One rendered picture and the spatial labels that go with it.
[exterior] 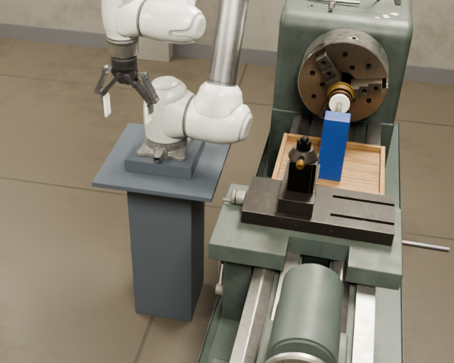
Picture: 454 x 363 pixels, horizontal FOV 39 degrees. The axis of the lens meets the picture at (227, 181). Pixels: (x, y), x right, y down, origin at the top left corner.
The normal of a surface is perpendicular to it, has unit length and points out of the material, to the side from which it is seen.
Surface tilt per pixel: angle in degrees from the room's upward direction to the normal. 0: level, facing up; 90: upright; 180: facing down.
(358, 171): 0
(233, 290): 90
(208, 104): 67
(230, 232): 0
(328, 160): 90
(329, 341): 41
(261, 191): 0
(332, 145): 90
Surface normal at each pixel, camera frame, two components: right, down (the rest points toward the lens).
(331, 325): 0.67, -0.51
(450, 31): -0.18, 0.56
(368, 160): 0.03, -0.82
